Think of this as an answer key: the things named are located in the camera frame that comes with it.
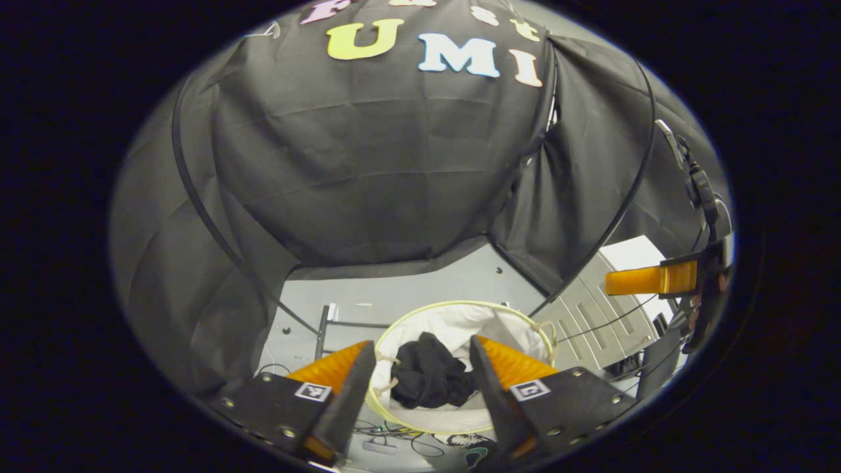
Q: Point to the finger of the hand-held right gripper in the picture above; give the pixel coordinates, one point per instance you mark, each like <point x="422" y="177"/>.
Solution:
<point x="644" y="280"/>

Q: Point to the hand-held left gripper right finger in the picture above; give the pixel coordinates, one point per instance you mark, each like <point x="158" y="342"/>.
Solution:
<point x="499" y="401"/>

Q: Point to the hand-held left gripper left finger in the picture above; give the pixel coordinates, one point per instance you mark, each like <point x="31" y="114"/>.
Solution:
<point x="348" y="407"/>

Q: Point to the black knitted garment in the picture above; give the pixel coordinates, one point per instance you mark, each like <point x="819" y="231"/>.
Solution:
<point x="427" y="374"/>

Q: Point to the white round laundry hamper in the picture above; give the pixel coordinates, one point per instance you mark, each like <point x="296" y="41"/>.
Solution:
<point x="453" y="322"/>

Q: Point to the black clothes rack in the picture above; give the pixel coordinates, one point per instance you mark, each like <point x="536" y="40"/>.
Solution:
<point x="322" y="332"/>

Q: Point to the white power strip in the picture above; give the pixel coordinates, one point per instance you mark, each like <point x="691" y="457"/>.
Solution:
<point x="380" y="447"/>

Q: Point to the black backdrop cloth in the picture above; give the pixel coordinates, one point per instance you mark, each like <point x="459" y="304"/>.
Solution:
<point x="368" y="164"/>

